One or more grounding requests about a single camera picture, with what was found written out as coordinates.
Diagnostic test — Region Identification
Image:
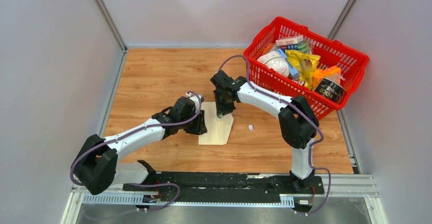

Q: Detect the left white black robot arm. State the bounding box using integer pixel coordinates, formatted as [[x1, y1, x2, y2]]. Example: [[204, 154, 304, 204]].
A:
[[70, 92, 207, 195]]

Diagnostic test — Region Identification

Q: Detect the orange package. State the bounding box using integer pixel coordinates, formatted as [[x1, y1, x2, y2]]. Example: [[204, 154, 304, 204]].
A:
[[312, 66, 342, 89]]

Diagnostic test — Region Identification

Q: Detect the aluminium frame rail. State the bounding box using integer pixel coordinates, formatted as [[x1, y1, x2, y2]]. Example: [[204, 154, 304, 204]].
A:
[[75, 169, 387, 223]]

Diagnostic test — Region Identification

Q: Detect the green blue packet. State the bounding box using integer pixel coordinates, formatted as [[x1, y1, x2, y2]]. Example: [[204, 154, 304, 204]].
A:
[[280, 40, 313, 54]]

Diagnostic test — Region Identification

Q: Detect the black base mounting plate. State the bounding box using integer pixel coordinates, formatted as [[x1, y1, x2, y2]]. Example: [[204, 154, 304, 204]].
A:
[[144, 172, 325, 205]]

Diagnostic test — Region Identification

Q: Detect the black round can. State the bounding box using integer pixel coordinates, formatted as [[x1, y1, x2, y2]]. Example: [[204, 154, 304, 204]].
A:
[[314, 78, 345, 103]]

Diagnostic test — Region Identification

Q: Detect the white round pouch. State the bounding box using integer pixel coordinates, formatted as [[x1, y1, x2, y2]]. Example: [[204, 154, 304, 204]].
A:
[[257, 51, 290, 77]]

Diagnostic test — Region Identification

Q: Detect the yellow snack bag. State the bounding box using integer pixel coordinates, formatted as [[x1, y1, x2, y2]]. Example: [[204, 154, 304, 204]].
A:
[[285, 50, 321, 90]]

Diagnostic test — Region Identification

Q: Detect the blue flat package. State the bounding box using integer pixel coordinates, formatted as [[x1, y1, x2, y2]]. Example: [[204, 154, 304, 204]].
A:
[[276, 48, 300, 80]]

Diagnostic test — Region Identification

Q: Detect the cream paper envelope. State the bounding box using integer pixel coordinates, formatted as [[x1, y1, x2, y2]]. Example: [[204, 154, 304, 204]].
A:
[[198, 102, 234, 145]]

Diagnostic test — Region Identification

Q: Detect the red plastic shopping basket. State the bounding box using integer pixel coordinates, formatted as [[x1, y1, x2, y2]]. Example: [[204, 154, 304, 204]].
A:
[[244, 17, 369, 120]]

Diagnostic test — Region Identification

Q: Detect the white red box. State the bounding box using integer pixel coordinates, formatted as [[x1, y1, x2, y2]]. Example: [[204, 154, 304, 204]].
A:
[[276, 35, 304, 46]]

